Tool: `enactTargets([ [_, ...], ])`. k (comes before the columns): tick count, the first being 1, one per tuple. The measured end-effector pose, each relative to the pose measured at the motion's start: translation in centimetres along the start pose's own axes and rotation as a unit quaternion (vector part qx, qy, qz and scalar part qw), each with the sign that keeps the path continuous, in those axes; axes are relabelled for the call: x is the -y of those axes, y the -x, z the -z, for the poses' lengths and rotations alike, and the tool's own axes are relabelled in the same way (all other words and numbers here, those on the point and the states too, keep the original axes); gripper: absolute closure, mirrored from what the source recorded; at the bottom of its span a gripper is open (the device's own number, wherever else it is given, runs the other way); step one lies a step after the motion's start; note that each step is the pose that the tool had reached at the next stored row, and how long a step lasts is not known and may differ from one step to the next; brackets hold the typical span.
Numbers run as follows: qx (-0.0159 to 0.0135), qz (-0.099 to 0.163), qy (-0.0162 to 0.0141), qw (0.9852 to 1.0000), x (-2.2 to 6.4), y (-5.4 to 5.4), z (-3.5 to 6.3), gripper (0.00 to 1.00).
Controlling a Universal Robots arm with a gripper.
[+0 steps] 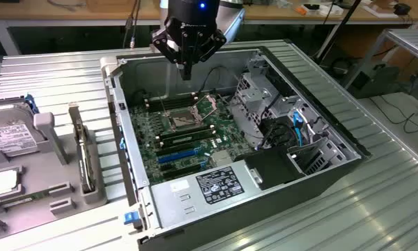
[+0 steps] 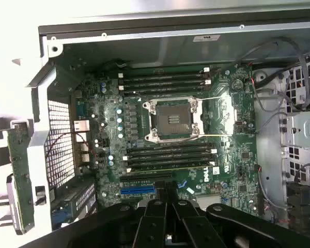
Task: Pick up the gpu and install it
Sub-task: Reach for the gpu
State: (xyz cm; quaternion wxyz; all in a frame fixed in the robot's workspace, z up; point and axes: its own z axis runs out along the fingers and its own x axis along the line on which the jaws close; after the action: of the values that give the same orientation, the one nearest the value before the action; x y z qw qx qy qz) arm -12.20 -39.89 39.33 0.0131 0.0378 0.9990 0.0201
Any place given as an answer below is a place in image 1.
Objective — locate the black plastic fan shroud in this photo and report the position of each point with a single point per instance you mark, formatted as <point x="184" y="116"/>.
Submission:
<point x="268" y="167"/>

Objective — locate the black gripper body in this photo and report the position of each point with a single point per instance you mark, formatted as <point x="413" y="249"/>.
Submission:
<point x="192" y="15"/>

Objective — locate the orange white small box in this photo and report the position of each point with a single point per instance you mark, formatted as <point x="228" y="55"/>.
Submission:
<point x="301" y="10"/>

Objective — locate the black expansion slot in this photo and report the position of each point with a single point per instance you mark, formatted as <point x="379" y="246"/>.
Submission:
<point x="181" y="165"/>
<point x="184" y="173"/>

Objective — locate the tall metal disk bay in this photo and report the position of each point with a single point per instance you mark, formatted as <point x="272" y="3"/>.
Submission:
<point x="255" y="94"/>

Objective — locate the blue expansion slot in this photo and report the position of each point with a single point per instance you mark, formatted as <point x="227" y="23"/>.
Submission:
<point x="178" y="155"/>

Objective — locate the green RAM stick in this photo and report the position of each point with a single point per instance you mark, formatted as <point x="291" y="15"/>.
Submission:
<point x="31" y="196"/>

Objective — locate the metal slat side table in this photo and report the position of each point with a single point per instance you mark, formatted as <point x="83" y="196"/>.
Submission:
<point x="413" y="39"/>

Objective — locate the CPU socket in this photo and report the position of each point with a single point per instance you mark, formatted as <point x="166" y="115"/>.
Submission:
<point x="181" y="120"/>

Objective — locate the green motherboard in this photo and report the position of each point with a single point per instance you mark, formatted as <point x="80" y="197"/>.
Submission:
<point x="224" y="134"/>

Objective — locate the grey parts rack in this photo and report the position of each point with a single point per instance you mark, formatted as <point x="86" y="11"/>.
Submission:
<point x="56" y="170"/>

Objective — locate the long wooden desk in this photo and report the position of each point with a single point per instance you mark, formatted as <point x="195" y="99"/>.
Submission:
<point x="265" y="14"/>

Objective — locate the silver chipset heatsink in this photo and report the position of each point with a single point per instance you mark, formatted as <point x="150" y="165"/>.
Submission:
<point x="220" y="157"/>

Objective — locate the black power adapter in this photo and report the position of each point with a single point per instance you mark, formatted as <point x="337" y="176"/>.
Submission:
<point x="401" y="9"/>

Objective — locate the metal socket cover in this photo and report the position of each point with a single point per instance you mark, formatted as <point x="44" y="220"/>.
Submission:
<point x="211" y="100"/>

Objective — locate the open black PC case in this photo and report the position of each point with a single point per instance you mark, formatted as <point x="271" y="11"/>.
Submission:
<point x="300" y="198"/>

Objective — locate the silver CPU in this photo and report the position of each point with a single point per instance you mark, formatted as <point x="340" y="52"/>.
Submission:
<point x="2" y="181"/>

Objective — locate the installed RAM stick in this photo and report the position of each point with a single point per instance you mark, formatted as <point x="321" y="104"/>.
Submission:
<point x="184" y="141"/>

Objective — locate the low grey disk bay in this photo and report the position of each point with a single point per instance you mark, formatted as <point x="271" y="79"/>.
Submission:
<point x="317" y="157"/>

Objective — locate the black graphics card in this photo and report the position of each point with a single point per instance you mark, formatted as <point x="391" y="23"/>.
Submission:
<point x="86" y="157"/>

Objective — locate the silver power supply unit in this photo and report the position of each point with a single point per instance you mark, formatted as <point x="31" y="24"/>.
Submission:
<point x="181" y="198"/>

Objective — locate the black box under desk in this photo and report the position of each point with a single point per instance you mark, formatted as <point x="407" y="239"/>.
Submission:
<point x="380" y="78"/>

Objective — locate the silver hard disk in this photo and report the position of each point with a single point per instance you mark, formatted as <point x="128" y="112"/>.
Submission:
<point x="7" y="136"/>

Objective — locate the black tripod pole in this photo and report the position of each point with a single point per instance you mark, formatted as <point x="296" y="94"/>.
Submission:
<point x="337" y="28"/>

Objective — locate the blue case latch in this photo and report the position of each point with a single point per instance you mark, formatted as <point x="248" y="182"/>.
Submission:
<point x="131" y="218"/>

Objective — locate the thin metal locking lever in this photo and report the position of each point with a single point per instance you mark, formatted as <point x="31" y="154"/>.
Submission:
<point x="164" y="105"/>

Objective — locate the white flat box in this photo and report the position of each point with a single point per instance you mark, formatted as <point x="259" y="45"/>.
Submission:
<point x="331" y="10"/>

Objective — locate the black RAM slot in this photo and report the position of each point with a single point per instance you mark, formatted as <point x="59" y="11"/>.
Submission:
<point x="174" y="105"/>
<point x="171" y="100"/>

